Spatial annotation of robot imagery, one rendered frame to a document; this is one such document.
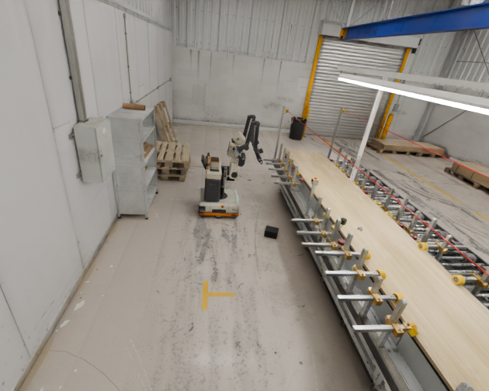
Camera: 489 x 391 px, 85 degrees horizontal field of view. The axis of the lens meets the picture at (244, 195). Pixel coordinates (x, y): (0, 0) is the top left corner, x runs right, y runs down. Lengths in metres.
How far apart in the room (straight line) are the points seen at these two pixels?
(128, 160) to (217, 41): 6.74
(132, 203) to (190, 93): 6.42
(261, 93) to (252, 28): 2.00
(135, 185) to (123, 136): 0.71
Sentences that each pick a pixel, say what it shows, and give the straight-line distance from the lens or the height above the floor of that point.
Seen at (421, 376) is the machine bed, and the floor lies 0.67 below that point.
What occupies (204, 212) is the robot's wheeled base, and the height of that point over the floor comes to 0.12.
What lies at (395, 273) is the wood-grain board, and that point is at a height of 0.90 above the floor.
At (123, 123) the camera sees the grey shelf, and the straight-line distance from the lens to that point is 3.94.
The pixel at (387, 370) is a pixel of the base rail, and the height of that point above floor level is 0.70.
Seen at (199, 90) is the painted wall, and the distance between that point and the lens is 10.11.
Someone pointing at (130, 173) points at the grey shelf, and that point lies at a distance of 4.16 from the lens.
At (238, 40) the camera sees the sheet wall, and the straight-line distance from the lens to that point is 10.09.
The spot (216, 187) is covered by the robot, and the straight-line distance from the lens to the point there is 4.23.
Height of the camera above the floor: 2.44
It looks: 28 degrees down
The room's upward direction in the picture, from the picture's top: 7 degrees clockwise
